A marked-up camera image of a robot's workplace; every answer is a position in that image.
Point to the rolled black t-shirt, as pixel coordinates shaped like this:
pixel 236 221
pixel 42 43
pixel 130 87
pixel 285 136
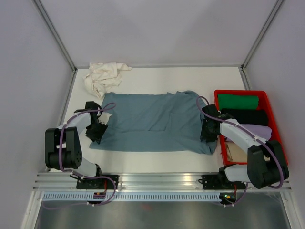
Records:
pixel 245 116

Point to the left aluminium frame post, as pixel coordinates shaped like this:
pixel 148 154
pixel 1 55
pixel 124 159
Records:
pixel 47 20

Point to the cream white t-shirt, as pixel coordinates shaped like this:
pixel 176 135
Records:
pixel 103 76

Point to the aluminium frame post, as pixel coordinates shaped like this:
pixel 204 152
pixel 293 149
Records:
pixel 47 20
pixel 267 24

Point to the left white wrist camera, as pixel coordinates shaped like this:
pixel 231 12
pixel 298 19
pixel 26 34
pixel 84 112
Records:
pixel 104 118

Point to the rolled lavender t-shirt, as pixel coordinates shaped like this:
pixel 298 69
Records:
pixel 259 130

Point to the rolled green t-shirt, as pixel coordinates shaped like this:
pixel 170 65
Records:
pixel 229 101

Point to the light blue cable duct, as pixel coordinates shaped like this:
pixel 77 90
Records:
pixel 135 196

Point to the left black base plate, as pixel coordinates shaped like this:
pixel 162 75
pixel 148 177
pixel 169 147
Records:
pixel 98 184

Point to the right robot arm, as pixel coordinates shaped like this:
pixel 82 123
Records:
pixel 266 165

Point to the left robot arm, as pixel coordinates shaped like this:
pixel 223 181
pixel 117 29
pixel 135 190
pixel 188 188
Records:
pixel 62 144

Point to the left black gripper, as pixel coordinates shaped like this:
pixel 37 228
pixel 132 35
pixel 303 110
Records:
pixel 97 138

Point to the right aluminium frame post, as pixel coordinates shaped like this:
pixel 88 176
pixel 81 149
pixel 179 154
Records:
pixel 267 24

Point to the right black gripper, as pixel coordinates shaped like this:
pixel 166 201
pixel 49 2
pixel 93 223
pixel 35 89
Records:
pixel 204 135

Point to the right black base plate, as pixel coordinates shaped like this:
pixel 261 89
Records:
pixel 216 182

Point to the rolled beige t-shirt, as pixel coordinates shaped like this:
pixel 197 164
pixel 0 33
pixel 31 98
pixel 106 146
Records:
pixel 234 153

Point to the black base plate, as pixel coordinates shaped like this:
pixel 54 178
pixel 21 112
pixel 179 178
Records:
pixel 216 182
pixel 98 184

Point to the aluminium front rail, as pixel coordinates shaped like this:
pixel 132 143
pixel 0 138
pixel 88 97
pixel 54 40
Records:
pixel 172 182

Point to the blue-grey t-shirt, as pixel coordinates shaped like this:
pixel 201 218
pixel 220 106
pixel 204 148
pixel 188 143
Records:
pixel 154 123

